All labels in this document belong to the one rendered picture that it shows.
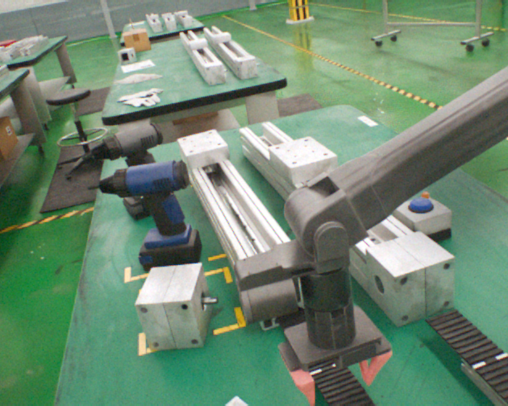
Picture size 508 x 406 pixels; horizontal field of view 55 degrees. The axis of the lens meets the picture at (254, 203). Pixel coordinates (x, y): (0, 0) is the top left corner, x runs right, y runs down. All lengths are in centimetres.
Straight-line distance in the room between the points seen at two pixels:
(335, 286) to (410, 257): 27
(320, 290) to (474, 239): 53
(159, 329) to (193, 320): 6
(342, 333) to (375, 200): 17
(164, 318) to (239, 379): 15
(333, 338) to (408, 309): 24
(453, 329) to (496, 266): 22
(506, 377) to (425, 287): 17
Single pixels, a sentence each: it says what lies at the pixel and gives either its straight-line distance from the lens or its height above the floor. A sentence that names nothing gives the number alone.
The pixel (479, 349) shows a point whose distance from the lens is 74.
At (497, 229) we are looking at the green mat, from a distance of 105.
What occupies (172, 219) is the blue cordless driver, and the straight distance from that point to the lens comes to 100.
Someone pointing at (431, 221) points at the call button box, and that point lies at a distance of 97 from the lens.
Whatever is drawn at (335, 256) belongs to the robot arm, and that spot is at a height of 104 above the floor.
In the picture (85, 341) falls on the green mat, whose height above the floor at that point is 78.
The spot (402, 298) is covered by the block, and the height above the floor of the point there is 83.
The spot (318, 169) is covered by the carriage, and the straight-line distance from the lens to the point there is 109.
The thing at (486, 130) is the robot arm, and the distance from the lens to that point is 55.
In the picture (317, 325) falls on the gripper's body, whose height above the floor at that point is 94.
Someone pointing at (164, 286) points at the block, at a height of 87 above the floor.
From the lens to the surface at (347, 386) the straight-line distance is 68.
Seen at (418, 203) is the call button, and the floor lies 85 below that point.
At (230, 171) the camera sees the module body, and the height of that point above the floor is 86.
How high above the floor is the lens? 131
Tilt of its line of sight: 26 degrees down
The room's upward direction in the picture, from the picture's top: 11 degrees counter-clockwise
